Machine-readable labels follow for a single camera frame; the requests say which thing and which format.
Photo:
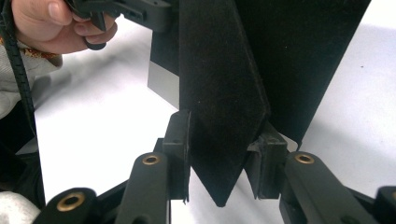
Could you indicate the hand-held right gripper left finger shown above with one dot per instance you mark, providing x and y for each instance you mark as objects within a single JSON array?
[{"x": 177, "y": 149}]

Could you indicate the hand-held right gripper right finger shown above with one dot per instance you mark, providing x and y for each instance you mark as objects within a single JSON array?
[{"x": 269, "y": 165}]

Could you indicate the black square sheet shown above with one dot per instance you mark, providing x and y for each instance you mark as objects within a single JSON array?
[{"x": 218, "y": 77}]

